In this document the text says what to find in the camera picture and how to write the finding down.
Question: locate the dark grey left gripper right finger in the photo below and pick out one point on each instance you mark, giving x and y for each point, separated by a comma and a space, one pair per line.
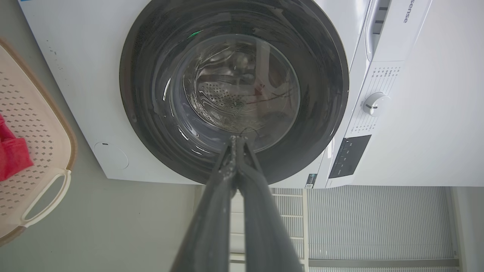
264, 226

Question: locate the white washing machine dial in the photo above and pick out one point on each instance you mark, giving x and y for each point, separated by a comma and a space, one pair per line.
375, 104

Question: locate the red garment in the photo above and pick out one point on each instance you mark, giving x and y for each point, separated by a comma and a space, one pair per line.
11, 155

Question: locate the beige perforated laundry basket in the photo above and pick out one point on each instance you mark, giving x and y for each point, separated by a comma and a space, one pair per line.
30, 143

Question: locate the round black washing machine door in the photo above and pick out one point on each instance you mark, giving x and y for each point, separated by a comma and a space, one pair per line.
234, 87

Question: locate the white front-load washing machine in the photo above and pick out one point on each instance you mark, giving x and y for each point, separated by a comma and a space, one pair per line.
397, 124

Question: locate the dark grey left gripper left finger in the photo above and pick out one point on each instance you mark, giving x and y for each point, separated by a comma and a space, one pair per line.
211, 223

